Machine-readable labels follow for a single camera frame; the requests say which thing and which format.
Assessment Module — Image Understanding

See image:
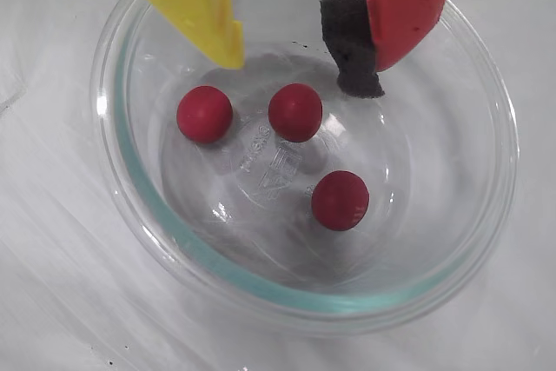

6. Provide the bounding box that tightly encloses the red round pill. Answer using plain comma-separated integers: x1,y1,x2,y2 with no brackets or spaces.
175,85,234,144
310,169,371,232
268,83,324,143

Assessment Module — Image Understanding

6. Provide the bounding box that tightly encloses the clear glass bowl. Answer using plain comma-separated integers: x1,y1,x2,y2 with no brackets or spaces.
89,0,520,340

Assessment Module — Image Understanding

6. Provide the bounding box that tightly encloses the white tablecloth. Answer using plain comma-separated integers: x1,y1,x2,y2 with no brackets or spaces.
0,0,556,371

